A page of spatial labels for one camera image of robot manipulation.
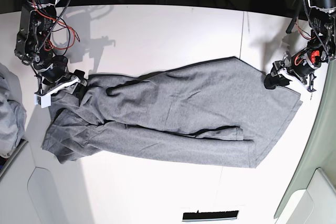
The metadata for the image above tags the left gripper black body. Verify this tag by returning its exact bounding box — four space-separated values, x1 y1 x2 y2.
271 47 322 93

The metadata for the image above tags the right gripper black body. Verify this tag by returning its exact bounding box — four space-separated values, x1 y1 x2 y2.
33 55 87 95

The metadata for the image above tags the grey t-shirt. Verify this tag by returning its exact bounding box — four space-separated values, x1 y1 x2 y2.
42 57 302 168

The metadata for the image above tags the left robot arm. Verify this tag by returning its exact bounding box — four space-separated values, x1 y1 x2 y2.
264 0 335 92

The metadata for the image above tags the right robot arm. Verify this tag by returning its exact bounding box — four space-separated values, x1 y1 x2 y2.
14 0 87 108

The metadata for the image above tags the grey clothes pile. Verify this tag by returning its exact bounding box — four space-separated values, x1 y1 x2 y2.
1 64 26 158

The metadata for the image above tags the white bin left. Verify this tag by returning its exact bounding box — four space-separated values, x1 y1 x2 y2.
1 142 69 223

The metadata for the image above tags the white bin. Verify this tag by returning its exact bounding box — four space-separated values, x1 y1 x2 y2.
1 142 69 223
276 168 335 223

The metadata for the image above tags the white bin right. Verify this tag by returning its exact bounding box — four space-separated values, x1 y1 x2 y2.
276 168 335 223

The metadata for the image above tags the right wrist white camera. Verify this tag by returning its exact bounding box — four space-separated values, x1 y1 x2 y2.
34 93 51 109

